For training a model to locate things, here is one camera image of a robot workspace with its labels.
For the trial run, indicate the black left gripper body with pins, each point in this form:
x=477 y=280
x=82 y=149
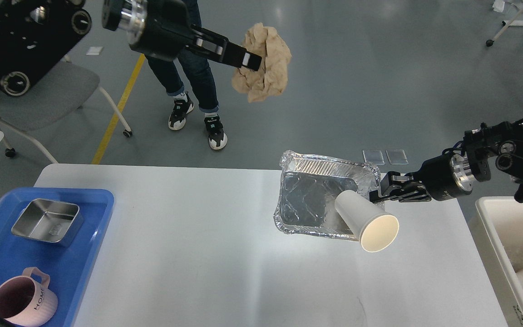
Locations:
x=155 y=28

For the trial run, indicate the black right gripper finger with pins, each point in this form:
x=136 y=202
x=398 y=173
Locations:
x=401 y=195
x=400 y=180

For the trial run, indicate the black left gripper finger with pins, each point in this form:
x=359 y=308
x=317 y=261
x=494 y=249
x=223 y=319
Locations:
x=218 y=48

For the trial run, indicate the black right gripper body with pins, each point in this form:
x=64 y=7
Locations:
x=446 y=176

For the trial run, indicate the white paper cup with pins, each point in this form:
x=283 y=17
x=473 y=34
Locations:
x=374 y=228

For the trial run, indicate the brown paper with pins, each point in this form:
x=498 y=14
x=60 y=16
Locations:
x=272 y=77

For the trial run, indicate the aluminium foil tray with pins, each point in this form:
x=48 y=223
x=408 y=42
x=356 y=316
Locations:
x=309 y=186

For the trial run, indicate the stainless steel rectangular tray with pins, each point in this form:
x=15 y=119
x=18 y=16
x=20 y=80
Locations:
x=49 y=221

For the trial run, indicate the pink ribbed mug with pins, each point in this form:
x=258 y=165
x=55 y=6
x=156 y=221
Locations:
x=26 y=299

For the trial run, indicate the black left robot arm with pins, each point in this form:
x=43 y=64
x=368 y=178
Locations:
x=37 y=34

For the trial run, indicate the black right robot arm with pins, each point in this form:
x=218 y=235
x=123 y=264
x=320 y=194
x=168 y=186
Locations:
x=503 y=142

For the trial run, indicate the clear floor plate right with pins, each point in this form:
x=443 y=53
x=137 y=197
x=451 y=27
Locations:
x=397 y=157

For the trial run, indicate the clear floor plate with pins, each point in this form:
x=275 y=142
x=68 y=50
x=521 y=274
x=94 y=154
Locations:
x=397 y=157
x=374 y=156

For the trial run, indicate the clear floor plate left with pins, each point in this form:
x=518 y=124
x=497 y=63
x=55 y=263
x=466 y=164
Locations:
x=374 y=156

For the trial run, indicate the white bin right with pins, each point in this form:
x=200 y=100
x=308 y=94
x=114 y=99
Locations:
x=497 y=230

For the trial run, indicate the grey office chair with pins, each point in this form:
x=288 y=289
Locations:
x=65 y=88

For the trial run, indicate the blue plastic tray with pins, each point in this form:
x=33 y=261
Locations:
x=69 y=267

